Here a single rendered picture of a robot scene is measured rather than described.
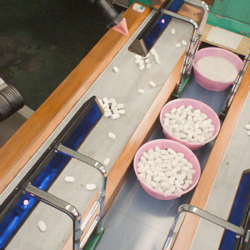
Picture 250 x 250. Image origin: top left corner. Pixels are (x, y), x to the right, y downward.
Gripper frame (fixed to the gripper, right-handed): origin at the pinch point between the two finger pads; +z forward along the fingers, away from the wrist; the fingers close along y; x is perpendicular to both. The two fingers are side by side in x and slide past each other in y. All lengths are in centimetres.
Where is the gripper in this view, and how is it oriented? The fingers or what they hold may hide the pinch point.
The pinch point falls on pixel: (126, 33)
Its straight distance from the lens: 196.2
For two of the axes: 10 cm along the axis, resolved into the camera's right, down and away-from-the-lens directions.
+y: 4.3, -6.5, 6.3
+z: 6.3, 7.2, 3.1
